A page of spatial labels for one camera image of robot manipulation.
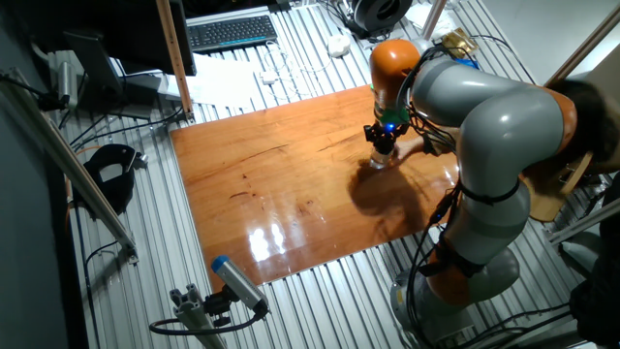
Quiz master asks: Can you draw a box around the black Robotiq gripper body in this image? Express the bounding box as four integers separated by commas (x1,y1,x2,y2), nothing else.
370,122,408,143

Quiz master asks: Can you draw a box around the clear glass jar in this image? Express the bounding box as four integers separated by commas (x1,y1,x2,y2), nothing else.
368,151,393,171

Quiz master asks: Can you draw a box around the bare person hand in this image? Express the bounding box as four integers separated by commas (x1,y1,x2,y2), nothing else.
388,136,428,164

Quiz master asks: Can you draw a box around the white lumpy plastic object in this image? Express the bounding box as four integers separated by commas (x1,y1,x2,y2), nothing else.
326,33,353,59

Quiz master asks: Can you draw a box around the large wooden board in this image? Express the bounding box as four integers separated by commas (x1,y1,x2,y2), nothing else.
169,84,484,293

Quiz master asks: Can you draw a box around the gold foil packet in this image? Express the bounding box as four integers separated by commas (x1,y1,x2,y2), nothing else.
440,26,481,60

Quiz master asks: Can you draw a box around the crumpled white paper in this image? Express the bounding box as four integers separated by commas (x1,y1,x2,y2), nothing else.
403,2,457,43

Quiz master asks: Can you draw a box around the silver upright pole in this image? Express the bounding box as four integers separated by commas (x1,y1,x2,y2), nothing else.
418,0,450,43

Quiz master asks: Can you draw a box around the black round drum device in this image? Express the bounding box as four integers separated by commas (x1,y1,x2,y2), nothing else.
348,0,415,41

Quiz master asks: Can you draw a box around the white paper sheet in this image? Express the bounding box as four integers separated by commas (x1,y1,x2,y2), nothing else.
185,51,265,110

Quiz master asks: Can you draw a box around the light wooden chair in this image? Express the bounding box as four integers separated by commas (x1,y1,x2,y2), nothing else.
522,149,595,224

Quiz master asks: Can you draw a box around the black computer keyboard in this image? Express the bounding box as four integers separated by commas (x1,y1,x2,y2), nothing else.
185,14,279,54

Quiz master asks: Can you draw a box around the person in brown jacket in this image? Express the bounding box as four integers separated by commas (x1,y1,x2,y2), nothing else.
545,48,620,175

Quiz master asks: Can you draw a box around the black computer monitor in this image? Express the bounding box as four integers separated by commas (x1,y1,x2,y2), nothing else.
27,0,198,121

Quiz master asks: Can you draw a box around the long diagonal aluminium bar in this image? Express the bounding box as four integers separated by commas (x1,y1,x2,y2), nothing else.
0,67,140,266

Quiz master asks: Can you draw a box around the silver cylindrical device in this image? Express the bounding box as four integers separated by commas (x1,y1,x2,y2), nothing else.
56,59,79,111

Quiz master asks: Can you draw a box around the thin white charger cable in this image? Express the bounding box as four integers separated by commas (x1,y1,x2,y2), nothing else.
260,40,336,99

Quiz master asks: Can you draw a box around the grey camera with blue cap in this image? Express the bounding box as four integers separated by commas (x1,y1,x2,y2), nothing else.
210,254,271,317

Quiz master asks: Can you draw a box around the brown diagonal frame beam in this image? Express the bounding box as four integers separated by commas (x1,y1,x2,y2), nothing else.
544,3,620,89

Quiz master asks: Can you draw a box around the tall slanted frame pole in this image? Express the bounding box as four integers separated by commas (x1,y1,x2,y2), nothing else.
154,0,197,123

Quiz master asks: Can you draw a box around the aluminium profile camera mount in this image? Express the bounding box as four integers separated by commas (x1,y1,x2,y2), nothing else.
169,283,229,349

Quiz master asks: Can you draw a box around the black camera cable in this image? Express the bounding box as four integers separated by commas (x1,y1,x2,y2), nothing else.
148,309,265,337

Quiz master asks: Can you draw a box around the black clamp bracket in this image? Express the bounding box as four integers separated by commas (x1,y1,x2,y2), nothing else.
72,143,147,217

